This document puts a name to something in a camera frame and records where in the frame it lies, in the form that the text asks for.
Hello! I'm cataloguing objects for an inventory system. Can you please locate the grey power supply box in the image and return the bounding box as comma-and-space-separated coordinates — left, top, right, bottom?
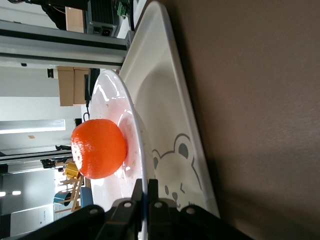
85, 0, 124, 38

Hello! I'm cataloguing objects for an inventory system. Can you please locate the aluminium frame beam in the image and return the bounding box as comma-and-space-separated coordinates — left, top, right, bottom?
0, 19, 129, 70

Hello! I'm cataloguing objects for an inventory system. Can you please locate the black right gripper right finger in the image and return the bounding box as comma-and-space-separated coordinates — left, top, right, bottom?
147, 178, 253, 240

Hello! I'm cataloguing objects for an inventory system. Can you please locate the beige bear print tray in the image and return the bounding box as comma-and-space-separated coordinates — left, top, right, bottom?
119, 0, 221, 218

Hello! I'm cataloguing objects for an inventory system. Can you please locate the yellow mug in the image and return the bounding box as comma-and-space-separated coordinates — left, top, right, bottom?
64, 161, 81, 180

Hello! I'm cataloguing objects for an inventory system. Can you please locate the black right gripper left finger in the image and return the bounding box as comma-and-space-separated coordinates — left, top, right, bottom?
14, 178, 144, 240

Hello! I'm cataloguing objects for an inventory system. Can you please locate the orange fruit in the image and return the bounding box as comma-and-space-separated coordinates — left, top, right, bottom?
70, 118, 128, 180

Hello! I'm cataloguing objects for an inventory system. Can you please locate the wooden mug rack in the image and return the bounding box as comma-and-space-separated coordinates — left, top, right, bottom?
54, 172, 87, 213

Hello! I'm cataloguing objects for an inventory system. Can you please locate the cardboard box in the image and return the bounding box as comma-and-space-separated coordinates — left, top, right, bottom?
56, 66, 91, 107
64, 6, 85, 33

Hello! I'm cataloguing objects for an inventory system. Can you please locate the blue bowl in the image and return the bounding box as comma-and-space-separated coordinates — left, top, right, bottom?
79, 186, 94, 208

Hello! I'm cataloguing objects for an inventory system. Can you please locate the white round plate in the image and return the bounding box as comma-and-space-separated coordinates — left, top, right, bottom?
89, 69, 154, 240

